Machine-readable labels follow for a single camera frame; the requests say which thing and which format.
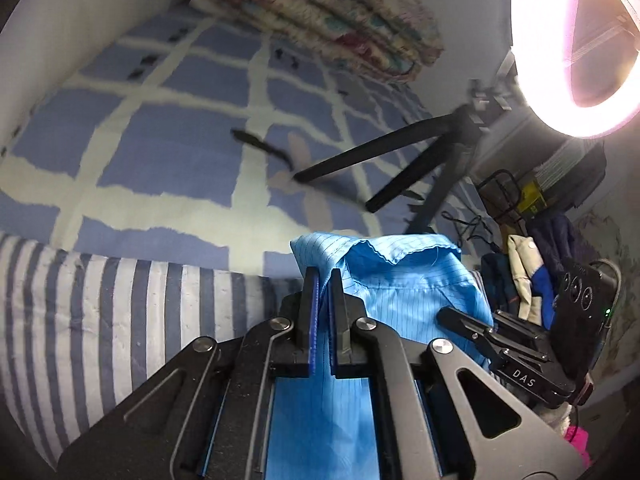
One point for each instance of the yellow box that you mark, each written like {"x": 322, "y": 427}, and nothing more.
{"x": 531, "y": 199}

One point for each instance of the blue pinstriped work coat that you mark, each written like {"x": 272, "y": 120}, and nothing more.
{"x": 400, "y": 285}

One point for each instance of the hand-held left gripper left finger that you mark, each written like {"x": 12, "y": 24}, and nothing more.
{"x": 235, "y": 385}

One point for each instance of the folded floral blanket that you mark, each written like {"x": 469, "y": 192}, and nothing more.
{"x": 325, "y": 10}

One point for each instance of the black tripod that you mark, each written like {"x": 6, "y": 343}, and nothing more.
{"x": 380, "y": 147}

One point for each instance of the navy cloth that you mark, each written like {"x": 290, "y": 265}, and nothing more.
{"x": 555, "y": 240}

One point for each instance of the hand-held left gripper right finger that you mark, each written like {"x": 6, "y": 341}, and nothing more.
{"x": 420, "y": 390}

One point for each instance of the cream cloth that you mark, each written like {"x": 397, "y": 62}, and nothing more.
{"x": 525, "y": 265}

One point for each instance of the pink cloth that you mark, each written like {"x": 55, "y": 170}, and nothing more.
{"x": 579, "y": 442}

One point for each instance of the blue white striped quilt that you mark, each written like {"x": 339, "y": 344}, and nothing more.
{"x": 100, "y": 335}

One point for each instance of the dark blue garment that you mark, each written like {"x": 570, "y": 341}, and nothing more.
{"x": 500, "y": 280}

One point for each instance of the grey ribbed round object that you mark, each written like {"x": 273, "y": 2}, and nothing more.
{"x": 570, "y": 170}

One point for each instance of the blue white checked bed sheet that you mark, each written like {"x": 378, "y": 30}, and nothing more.
{"x": 175, "y": 150}

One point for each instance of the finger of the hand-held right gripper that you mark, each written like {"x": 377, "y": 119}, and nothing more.
{"x": 467, "y": 330}

